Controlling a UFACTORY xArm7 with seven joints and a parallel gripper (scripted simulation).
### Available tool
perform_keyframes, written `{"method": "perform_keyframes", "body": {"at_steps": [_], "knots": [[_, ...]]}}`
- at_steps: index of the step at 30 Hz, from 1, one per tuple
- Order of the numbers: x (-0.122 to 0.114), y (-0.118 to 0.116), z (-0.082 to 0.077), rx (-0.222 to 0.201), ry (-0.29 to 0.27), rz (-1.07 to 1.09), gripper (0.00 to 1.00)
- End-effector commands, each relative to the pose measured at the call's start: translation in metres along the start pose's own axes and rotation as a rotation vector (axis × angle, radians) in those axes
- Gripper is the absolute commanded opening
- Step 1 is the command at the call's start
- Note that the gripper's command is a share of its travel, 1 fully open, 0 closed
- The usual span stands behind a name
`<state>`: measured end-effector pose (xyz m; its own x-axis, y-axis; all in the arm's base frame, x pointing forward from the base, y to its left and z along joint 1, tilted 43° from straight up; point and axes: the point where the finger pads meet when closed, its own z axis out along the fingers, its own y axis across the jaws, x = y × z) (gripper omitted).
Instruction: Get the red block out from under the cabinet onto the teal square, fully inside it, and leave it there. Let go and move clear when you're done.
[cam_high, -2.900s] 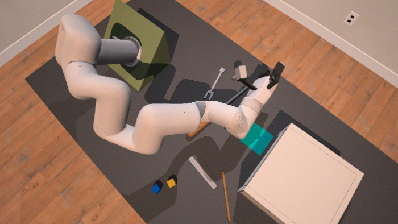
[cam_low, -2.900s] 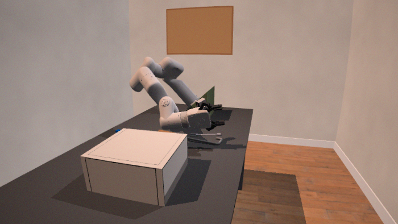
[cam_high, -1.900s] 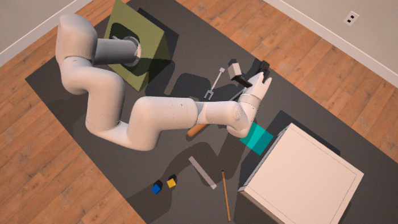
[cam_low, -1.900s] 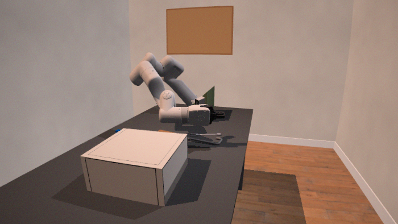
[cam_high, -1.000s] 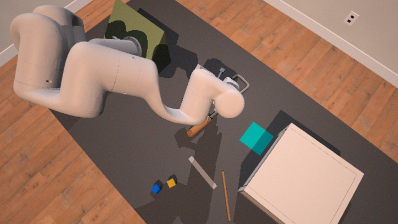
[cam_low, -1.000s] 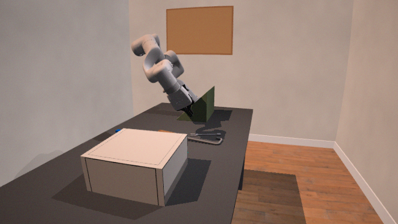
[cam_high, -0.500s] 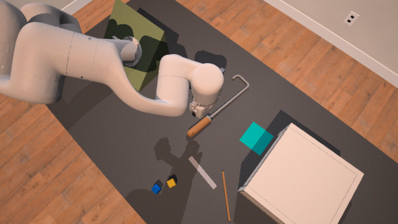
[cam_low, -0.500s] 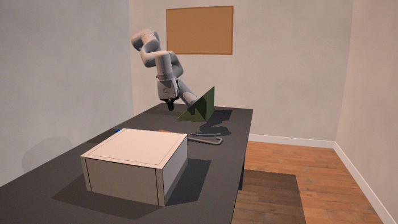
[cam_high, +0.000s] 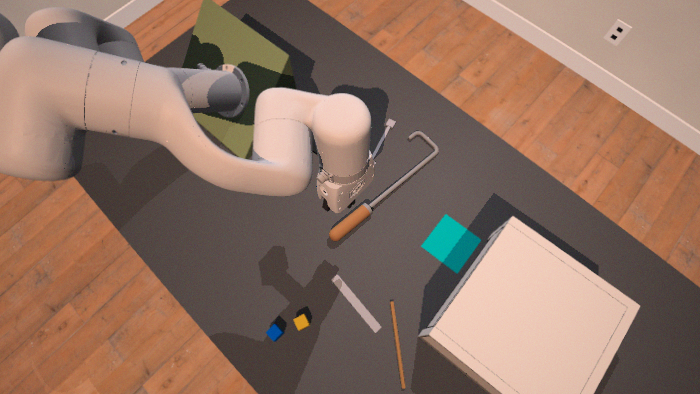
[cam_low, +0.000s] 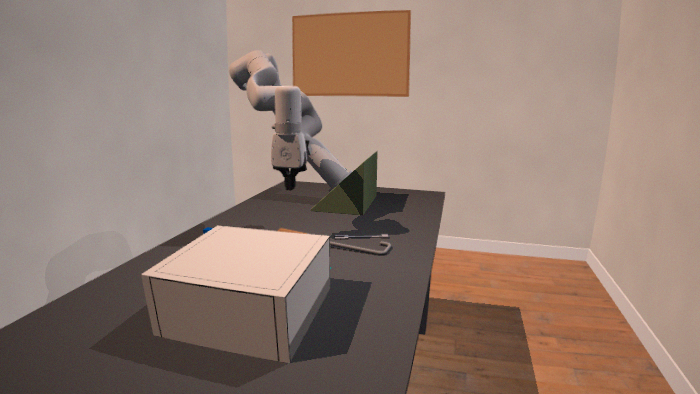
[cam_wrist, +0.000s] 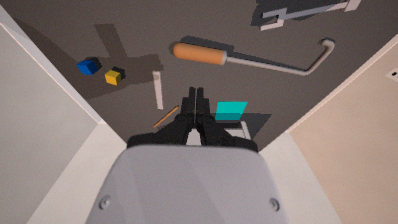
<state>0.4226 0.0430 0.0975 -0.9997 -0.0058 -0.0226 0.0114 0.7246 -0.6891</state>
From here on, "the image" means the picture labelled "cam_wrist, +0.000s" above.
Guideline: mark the blue cube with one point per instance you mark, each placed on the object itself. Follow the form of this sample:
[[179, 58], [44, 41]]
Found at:
[[87, 67]]

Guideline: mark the grey combination wrench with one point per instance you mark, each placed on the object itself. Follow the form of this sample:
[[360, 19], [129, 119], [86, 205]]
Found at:
[[346, 6]]

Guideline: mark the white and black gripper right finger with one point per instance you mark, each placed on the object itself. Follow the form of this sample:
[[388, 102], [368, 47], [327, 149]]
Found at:
[[211, 134]]

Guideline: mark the teal square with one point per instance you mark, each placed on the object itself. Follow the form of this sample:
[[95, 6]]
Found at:
[[230, 110]]

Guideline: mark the yellow block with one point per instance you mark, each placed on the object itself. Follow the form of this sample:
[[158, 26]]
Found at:
[[113, 77]]

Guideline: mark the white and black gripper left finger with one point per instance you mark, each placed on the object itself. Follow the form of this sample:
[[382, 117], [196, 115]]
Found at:
[[175, 132]]

